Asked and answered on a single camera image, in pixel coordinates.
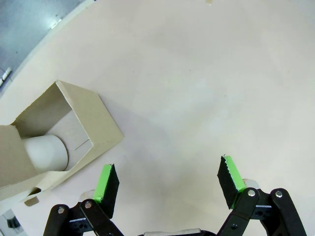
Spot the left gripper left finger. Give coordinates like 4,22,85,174
44,163,124,236

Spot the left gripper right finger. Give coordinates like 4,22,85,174
216,154,308,236

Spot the white paper cup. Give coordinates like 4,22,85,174
24,134,68,173

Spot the cardboard box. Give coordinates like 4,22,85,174
0,80,125,207

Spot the small white plastic strip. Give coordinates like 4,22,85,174
0,67,12,87

